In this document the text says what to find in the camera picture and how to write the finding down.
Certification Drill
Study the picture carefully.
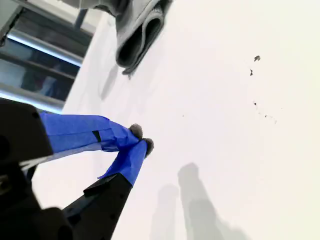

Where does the grey metal rail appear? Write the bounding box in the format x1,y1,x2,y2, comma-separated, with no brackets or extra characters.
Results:
0,83,65,114
6,31,85,66

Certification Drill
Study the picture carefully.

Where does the grey upright bar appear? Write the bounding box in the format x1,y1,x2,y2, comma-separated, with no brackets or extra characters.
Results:
74,9,89,29

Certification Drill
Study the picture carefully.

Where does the grey striped towel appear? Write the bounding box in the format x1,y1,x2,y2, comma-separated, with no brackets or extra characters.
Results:
82,0,174,79

